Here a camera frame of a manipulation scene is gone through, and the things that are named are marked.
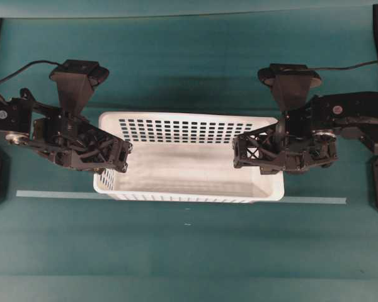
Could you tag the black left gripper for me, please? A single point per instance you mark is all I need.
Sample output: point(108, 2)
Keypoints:
point(74, 143)

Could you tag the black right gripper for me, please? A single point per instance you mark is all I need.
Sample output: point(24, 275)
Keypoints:
point(290, 145)

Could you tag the white perforated plastic basket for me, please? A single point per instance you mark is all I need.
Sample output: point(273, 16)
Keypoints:
point(186, 158)

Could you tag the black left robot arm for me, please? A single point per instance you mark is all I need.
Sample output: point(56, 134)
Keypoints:
point(17, 116)

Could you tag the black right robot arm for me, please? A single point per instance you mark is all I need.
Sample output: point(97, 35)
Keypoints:
point(353, 116)

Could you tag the light blue tape strip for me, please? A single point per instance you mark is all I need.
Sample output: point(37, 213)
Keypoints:
point(78, 195)

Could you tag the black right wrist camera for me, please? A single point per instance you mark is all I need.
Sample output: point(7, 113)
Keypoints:
point(289, 84)

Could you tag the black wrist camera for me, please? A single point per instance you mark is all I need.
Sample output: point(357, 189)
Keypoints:
point(76, 82)
point(289, 84)

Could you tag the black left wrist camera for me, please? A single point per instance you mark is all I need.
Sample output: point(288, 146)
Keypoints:
point(76, 82)

